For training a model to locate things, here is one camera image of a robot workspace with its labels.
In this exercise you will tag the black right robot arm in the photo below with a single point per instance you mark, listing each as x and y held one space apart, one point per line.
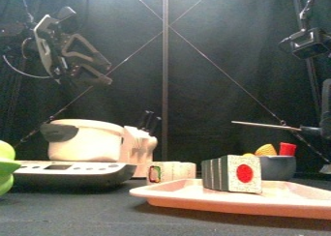
305 7

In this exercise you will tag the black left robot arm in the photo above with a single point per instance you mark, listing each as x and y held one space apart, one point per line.
11 27

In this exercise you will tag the red toy food piece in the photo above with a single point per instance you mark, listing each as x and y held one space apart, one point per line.
287 149

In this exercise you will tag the yellow toy food piece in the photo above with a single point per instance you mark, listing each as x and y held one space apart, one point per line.
266 150

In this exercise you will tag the grey toy bowl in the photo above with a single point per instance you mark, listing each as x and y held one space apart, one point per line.
278 167

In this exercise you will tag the cream toy knife block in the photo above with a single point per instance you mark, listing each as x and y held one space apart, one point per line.
138 149

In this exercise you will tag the sushi slice with red centre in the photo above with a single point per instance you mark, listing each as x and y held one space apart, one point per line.
243 173

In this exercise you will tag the grey toy kitchen scale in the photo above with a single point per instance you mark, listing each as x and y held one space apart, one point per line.
64 172

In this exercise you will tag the dark-edged sushi slice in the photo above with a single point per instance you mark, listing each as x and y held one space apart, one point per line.
206 173
215 175

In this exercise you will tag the green toy pepper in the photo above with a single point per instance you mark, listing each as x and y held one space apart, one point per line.
6 169

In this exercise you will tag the pink plastic tray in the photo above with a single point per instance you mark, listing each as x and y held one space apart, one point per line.
241 202

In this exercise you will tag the vertical metal frame pole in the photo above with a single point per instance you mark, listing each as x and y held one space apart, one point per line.
165 69

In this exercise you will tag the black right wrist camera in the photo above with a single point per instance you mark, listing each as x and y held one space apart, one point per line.
309 44

